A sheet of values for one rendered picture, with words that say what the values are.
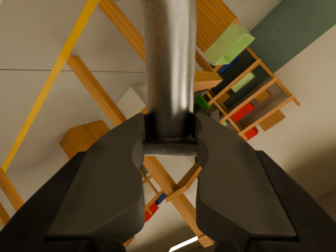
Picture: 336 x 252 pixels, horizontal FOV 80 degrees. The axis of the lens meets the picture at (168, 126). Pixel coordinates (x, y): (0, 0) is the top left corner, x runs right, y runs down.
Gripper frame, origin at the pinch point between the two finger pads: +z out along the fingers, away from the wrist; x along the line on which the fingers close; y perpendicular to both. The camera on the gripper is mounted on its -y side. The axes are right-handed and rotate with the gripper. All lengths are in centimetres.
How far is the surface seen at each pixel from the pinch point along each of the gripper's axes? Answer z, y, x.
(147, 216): 325, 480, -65
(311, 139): 424, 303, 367
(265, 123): 437, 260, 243
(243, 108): 471, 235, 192
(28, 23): 137, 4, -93
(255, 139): 474, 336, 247
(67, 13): 155, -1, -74
